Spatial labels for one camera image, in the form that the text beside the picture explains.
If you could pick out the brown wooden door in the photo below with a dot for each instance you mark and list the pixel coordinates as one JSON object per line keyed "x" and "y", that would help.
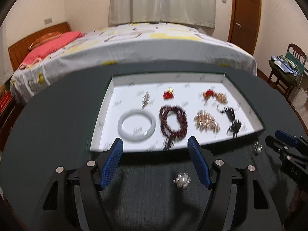
{"x": 245, "y": 23}

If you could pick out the red gift box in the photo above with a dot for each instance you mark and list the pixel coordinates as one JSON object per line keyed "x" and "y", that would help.
{"x": 5, "y": 100}

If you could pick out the red knot gold charm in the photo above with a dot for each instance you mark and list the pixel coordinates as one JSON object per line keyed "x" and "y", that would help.
{"x": 207, "y": 95}

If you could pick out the orange cushion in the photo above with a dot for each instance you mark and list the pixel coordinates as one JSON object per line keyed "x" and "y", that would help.
{"x": 44, "y": 39}

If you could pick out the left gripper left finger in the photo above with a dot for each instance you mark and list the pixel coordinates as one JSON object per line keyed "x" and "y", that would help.
{"x": 56, "y": 209}

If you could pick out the pink pillow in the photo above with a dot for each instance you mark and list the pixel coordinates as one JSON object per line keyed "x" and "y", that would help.
{"x": 40, "y": 53}

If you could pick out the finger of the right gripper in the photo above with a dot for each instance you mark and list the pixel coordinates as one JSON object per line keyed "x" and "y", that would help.
{"x": 288, "y": 146}

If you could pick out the silver leaf brooch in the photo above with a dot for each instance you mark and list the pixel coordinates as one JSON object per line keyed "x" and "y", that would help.
{"x": 145, "y": 100}

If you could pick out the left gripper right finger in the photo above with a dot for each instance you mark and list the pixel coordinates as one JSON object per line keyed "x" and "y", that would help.
{"x": 254, "y": 207}

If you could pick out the grey window curtain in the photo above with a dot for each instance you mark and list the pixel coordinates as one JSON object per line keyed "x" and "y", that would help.
{"x": 191, "y": 12}

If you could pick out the bed with patterned sheet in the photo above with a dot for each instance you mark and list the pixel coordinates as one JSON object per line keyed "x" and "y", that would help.
{"x": 129, "y": 43}

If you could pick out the wooden nightstand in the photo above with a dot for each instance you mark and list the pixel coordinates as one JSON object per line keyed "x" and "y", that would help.
{"x": 8, "y": 118}

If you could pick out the pile of clothes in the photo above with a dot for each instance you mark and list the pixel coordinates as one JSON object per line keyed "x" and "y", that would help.
{"x": 289, "y": 64}

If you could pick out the wooden headboard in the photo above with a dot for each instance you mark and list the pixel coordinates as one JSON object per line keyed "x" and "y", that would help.
{"x": 19, "y": 50}

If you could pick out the pearl flower brooch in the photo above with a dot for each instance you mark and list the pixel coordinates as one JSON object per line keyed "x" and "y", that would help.
{"x": 182, "y": 180}

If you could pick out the dark green jewelry tray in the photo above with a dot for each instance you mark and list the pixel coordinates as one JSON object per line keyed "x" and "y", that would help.
{"x": 177, "y": 119}

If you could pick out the small red flower brooch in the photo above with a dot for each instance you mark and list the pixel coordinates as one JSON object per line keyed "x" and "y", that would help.
{"x": 168, "y": 94}

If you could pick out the white jade bangle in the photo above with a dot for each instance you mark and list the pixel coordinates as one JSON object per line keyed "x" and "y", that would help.
{"x": 136, "y": 125}

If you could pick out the wall socket above headboard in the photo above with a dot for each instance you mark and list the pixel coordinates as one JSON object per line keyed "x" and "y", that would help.
{"x": 47, "y": 21}

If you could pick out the rose gold bead jewelry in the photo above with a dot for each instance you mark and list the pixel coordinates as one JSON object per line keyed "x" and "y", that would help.
{"x": 221, "y": 98}

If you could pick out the wooden chair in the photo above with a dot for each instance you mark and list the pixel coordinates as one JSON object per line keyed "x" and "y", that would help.
{"x": 287, "y": 81}

